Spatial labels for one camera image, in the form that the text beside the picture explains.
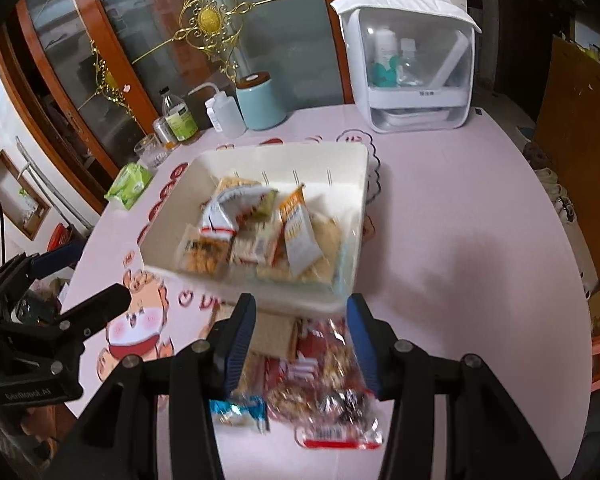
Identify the teal canister with brown lid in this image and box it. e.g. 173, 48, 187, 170
235, 72, 288, 131

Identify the clear cracker packet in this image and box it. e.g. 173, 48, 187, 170
240, 312, 300, 386

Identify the pink printed tablecloth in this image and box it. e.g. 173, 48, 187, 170
55, 105, 600, 480

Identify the white plastic storage bin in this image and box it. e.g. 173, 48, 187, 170
139, 141, 371, 311

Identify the wooden picture frame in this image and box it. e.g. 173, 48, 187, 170
0, 150, 51, 241

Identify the large bread packet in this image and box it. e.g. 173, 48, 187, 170
255, 212, 361, 291

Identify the large gold door ornament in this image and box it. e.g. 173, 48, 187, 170
172, 0, 253, 81

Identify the red floor object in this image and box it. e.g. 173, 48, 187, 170
47, 224, 81, 251

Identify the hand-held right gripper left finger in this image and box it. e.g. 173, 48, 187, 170
45, 294, 257, 480

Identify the red mixed nut packet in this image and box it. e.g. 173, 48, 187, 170
265, 317, 385, 451

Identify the white countertop dispenser cabinet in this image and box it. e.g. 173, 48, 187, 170
330, 0, 482, 133

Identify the yellow puff snack packet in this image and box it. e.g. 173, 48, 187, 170
215, 176, 261, 201

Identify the orange fried snack packet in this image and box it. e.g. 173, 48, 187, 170
177, 230, 233, 276

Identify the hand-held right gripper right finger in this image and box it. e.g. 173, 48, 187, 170
346, 295, 563, 480

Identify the green wet wipes pack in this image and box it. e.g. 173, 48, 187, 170
104, 162, 155, 210

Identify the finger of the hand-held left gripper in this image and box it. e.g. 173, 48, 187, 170
55, 284, 131, 341
0, 241, 87, 306

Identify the glass bottle with green label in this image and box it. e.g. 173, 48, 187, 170
160, 87, 201, 145

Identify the white snack packet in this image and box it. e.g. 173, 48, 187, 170
232, 230, 281, 266

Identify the small glass jar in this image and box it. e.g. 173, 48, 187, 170
152, 117, 178, 148

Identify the white squeeze bottle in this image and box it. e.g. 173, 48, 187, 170
187, 82, 247, 138

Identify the grey snack packet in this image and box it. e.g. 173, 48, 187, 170
200, 187, 278, 241

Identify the white and orange sachet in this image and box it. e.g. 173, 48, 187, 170
279, 185, 321, 276

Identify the small blue snack packet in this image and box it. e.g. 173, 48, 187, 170
209, 394, 271, 433

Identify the clear drinking glass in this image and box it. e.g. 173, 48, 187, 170
134, 134, 170, 170

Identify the small gold door ornament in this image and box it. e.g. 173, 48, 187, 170
87, 40, 141, 121

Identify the wooden cabinet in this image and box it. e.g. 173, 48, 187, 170
535, 35, 600, 281

